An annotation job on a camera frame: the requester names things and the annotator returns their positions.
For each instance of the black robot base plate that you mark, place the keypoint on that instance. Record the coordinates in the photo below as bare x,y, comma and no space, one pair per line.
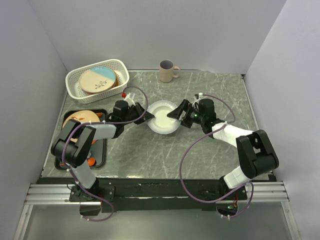
129,194

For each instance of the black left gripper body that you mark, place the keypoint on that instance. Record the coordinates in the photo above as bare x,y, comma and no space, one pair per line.
132,114

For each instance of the black rectangular tray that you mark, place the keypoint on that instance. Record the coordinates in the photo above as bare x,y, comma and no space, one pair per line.
98,147

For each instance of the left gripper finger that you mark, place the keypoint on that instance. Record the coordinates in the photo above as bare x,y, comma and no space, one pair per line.
139,109
146,117

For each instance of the aluminium rail frame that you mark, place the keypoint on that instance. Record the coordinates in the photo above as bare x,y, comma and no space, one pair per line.
60,194

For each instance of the white fluted deep plate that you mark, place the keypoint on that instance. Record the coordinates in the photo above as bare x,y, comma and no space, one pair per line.
161,124

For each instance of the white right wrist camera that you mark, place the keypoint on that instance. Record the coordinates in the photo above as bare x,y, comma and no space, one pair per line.
197,97

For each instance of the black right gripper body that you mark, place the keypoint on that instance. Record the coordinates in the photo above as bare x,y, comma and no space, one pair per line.
194,117

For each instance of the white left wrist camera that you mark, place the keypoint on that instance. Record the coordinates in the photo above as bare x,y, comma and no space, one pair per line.
129,98

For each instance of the beige bird pattern plate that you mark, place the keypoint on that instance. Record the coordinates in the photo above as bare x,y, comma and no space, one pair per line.
83,116

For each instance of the white perforated plastic bin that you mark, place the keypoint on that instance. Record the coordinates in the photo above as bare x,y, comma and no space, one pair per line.
75,91

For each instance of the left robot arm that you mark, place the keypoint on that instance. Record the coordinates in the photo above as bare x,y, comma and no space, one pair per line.
73,143

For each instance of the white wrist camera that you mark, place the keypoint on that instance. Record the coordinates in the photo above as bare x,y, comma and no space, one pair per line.
197,97
129,98

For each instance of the woven bamboo square tray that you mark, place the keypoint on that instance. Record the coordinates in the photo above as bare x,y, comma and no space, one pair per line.
117,79

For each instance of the large cream and blue plate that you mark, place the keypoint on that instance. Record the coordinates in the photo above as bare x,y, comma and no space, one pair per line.
97,80

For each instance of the orange plastic spoon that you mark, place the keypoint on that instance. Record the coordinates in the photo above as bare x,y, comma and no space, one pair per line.
91,162

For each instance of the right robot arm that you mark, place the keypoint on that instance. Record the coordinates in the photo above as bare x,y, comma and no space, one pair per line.
256,154

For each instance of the beige ceramic mug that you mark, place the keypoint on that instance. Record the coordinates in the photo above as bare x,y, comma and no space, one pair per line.
168,71

